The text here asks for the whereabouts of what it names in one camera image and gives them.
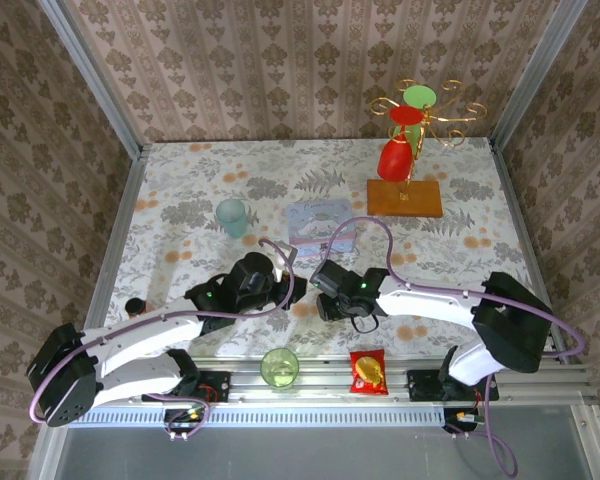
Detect blue cartoon tin box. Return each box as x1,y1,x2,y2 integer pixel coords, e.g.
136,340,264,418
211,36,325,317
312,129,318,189
284,198,356,259

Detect green translucent cup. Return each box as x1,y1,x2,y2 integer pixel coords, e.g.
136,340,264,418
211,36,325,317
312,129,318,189
259,348,301,393

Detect red snack packet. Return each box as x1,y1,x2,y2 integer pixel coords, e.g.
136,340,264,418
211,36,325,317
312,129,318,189
348,349,390,397

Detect frosted teal plastic cup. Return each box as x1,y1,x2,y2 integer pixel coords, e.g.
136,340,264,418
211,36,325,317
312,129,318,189
215,198,249,241

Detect floral tablecloth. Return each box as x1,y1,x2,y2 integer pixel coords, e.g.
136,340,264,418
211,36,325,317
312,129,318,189
104,139,556,361

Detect black connector board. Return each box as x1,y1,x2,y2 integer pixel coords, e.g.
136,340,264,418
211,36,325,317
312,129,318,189
163,407,207,437
442,407,487,435

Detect red wine glass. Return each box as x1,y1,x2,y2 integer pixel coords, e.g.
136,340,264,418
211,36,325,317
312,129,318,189
377,104,426,183

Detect grey panel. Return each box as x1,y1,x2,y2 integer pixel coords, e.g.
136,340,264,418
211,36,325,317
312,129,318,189
27,404,600,480

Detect green wine glass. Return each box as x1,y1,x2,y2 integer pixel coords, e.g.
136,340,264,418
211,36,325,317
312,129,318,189
392,84,438,147

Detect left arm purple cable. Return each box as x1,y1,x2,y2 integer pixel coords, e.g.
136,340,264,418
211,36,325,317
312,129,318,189
28,238,297,442

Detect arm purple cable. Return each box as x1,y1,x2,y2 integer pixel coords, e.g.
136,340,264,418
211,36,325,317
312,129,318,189
28,238,297,442
322,217,589,479

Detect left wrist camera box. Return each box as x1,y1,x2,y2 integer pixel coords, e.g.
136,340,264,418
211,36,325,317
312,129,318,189
273,244,300,282

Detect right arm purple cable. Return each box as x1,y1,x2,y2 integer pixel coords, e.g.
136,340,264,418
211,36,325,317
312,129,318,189
322,217,589,479

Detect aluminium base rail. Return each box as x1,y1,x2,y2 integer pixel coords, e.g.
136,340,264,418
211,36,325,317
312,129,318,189
49,357,600,407

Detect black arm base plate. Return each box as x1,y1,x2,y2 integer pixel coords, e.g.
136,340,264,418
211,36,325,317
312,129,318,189
407,367,500,404
142,370,231,404

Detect gold wire rack wooden base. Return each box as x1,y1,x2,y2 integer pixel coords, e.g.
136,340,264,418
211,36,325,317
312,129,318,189
366,77,487,219

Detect white slotted cable duct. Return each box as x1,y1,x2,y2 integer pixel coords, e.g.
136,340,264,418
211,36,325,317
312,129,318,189
67,407,449,429

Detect aluminium table side rail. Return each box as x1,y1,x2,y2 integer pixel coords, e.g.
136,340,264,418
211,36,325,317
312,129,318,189
82,147,150,329
488,139,577,364

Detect aluminium frame post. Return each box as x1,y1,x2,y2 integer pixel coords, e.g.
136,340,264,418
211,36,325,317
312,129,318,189
34,0,147,159
488,0,590,149

